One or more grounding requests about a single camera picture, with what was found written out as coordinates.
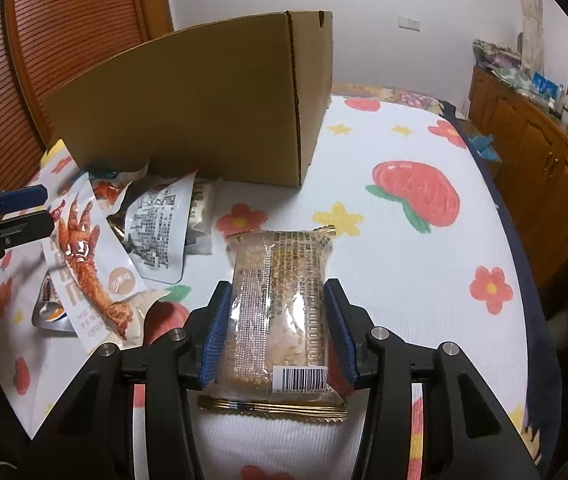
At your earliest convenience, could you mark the silver chicken feet snack packet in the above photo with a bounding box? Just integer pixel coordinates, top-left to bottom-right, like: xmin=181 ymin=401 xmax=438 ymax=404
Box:
xmin=42 ymin=176 xmax=168 ymax=352

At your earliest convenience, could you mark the clear sesame bar packet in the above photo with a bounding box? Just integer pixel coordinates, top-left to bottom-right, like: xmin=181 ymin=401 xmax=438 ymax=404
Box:
xmin=198 ymin=226 xmax=347 ymax=424

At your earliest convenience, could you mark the small silver snack packet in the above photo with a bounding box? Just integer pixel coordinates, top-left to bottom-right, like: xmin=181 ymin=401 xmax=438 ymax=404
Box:
xmin=31 ymin=273 xmax=76 ymax=336

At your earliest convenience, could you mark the teal wrapped snack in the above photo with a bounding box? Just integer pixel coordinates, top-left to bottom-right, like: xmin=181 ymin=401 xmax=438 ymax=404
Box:
xmin=83 ymin=162 xmax=119 ymax=180

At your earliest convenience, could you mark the white barcode snack packet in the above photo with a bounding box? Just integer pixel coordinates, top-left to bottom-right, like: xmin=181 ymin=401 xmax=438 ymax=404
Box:
xmin=106 ymin=172 xmax=219 ymax=285

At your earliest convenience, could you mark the wooden louvered wardrobe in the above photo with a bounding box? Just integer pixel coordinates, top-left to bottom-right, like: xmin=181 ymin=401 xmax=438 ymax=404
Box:
xmin=0 ymin=0 xmax=172 ymax=188

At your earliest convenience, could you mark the floral white bed sheet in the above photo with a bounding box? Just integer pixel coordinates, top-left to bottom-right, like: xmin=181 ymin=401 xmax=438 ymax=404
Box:
xmin=0 ymin=96 xmax=561 ymax=470

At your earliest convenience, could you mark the brown cardboard box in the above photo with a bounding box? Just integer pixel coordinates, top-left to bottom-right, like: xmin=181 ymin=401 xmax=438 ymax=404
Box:
xmin=44 ymin=10 xmax=334 ymax=188

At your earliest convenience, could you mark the wooden side cabinet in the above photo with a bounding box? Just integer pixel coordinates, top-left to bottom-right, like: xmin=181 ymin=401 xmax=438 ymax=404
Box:
xmin=468 ymin=66 xmax=568 ymax=287

